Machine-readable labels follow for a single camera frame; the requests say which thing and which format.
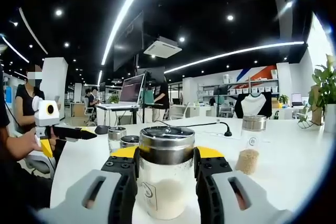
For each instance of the person's left hand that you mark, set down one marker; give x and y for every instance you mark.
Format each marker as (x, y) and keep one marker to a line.
(31, 144)

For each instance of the small open laptop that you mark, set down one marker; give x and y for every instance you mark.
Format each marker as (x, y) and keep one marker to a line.
(296, 98)

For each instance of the tall seasoning bottle brown granules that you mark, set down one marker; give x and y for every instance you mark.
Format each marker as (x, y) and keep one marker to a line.
(248, 161)

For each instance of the green plant in white pot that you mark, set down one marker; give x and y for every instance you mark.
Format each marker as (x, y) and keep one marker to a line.
(325, 82)

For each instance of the tall seasoning bottle white powder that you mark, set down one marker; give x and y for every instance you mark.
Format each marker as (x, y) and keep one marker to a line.
(166, 142)

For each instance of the green potted plant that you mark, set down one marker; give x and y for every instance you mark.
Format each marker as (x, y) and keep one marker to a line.
(113, 99)

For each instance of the short glass seasoning bottle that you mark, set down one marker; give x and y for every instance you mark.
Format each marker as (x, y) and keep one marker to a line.
(130, 140)
(116, 140)

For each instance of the small potted plant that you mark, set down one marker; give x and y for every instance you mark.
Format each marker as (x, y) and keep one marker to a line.
(283, 100)

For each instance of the large open silver laptop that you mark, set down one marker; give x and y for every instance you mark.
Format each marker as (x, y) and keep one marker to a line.
(131, 90)

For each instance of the bright window with blinds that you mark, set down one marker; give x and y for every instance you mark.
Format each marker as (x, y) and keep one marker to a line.
(319, 48)

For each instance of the white ceiling light strip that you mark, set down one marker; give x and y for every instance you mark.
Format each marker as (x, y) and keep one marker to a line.
(236, 52)
(116, 24)

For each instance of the black-legged standing desk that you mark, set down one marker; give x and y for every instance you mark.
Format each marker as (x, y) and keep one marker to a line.
(134, 116)

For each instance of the small black desktop object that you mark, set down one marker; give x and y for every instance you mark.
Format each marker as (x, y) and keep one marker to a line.
(102, 130)

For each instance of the brown cardboard box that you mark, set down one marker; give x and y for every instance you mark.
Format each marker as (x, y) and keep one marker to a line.
(316, 106)

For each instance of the rows of white storage boxes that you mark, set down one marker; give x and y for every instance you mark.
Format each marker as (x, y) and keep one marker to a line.
(262, 89)

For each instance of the black monitor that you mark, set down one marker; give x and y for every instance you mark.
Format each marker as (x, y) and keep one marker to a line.
(151, 73)

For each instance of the white office chair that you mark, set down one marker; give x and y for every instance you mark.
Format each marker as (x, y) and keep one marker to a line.
(179, 112)
(39, 165)

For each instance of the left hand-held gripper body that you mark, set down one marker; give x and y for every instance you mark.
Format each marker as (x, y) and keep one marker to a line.
(47, 113)

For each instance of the hanging black screen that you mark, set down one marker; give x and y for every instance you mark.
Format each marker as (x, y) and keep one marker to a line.
(128, 43)

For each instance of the ceiling air conditioner cassette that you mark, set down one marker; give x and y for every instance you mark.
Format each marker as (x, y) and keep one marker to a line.
(162, 48)

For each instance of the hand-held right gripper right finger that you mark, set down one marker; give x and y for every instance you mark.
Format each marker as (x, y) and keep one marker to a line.
(210, 197)

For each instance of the metal storage shelf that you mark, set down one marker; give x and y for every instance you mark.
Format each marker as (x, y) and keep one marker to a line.
(262, 80)

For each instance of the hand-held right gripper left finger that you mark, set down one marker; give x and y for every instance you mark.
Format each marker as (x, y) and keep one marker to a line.
(123, 197)

